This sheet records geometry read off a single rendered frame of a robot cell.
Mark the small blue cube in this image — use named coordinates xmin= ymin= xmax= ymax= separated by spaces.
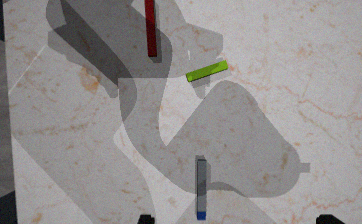
xmin=197 ymin=212 xmax=206 ymax=220

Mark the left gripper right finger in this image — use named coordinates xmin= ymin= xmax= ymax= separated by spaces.
xmin=316 ymin=214 xmax=345 ymax=224

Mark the lime green rod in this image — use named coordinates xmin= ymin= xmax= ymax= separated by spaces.
xmin=186 ymin=60 xmax=228 ymax=82

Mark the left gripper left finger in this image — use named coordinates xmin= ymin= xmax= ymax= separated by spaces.
xmin=137 ymin=214 xmax=155 ymax=224

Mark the dark red rectangular bar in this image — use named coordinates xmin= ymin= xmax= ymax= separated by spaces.
xmin=144 ymin=0 xmax=157 ymax=57

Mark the grey rectangular rod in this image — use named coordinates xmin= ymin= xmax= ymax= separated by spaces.
xmin=197 ymin=185 xmax=206 ymax=212
xmin=197 ymin=159 xmax=207 ymax=186

